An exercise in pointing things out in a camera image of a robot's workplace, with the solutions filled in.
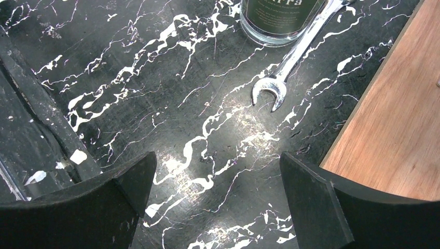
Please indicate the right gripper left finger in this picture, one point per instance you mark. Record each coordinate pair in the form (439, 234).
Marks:
(101, 212)

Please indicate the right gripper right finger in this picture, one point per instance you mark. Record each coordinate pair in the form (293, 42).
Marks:
(330, 211)

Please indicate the clear bottle white cap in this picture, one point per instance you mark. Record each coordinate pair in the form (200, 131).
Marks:
(276, 23)

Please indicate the wooden board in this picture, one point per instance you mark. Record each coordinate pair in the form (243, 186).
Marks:
(391, 140)

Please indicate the silver wrench right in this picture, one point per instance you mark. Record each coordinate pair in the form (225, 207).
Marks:
(276, 81)

